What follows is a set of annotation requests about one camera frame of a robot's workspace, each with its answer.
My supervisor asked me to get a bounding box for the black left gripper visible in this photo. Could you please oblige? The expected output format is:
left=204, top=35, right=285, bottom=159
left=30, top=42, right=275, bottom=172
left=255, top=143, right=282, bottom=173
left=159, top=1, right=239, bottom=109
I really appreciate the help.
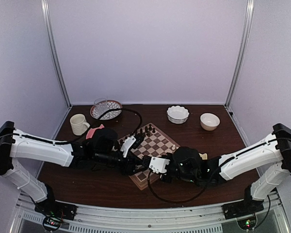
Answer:
left=95, top=150, right=148, bottom=176

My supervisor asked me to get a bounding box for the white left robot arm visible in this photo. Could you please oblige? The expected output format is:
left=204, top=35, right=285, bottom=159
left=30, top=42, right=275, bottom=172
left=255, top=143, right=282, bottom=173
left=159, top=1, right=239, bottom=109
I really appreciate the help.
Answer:
left=0, top=121, right=144, bottom=216

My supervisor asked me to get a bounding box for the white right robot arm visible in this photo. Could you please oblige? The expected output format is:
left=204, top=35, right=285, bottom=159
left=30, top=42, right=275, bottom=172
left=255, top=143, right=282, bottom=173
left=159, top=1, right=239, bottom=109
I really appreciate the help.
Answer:
left=142, top=123, right=291, bottom=215

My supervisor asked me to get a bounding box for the wooden chess board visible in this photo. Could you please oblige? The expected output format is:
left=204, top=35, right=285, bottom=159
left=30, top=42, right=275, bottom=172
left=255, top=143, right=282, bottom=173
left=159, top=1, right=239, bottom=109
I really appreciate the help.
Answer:
left=130, top=123, right=179, bottom=190

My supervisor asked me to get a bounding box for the pink cat ear bowl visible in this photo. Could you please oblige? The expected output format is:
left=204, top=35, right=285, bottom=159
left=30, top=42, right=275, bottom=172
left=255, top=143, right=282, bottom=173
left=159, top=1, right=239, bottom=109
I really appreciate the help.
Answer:
left=86, top=124, right=104, bottom=139

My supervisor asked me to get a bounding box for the cream cat ear bowl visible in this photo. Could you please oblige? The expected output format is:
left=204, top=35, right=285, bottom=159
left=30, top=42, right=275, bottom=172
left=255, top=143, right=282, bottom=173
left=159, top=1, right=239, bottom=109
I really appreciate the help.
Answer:
left=199, top=153, right=208, bottom=160

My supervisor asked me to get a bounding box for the white ribbed mug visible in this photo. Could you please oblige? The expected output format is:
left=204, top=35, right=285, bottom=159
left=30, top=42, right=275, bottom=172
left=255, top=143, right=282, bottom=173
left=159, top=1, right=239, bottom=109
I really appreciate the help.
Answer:
left=70, top=114, right=90, bottom=136

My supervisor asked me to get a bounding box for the clear drinking glass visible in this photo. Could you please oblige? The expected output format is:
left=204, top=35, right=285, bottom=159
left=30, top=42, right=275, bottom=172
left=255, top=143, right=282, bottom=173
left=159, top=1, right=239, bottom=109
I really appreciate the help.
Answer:
left=94, top=98, right=108, bottom=117

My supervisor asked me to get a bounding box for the patterned ceramic plate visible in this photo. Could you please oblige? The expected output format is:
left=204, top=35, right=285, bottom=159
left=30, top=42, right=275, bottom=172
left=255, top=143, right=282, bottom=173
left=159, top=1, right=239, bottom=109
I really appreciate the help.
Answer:
left=90, top=98, right=122, bottom=120

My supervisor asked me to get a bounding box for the plain white round bowl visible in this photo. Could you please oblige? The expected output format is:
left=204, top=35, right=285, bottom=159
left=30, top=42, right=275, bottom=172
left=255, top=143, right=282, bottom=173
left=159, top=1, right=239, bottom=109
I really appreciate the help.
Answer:
left=200, top=113, right=220, bottom=131

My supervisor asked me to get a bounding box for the white scalloped bowl black rim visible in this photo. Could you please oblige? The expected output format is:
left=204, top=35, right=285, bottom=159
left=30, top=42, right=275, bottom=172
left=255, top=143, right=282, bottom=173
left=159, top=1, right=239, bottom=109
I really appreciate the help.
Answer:
left=166, top=105, right=190, bottom=124

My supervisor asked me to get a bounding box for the aluminium front rail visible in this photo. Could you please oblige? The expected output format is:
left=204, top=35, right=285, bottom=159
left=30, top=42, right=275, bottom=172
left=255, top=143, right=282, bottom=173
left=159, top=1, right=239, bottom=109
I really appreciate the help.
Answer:
left=7, top=191, right=291, bottom=233

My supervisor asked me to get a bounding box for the aluminium frame post left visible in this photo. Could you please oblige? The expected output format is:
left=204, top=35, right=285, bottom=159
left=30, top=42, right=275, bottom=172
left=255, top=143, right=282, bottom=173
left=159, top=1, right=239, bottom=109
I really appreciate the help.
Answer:
left=41, top=0, right=72, bottom=108

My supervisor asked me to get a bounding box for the aluminium frame post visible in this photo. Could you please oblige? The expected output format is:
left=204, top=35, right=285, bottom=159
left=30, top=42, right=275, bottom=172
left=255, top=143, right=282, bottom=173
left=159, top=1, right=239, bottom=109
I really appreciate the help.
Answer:
left=41, top=0, right=72, bottom=108
left=225, top=0, right=255, bottom=109

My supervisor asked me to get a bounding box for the aluminium frame post right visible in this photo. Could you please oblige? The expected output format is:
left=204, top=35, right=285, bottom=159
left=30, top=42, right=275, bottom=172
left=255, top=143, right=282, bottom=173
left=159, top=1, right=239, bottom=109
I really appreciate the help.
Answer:
left=225, top=0, right=255, bottom=109

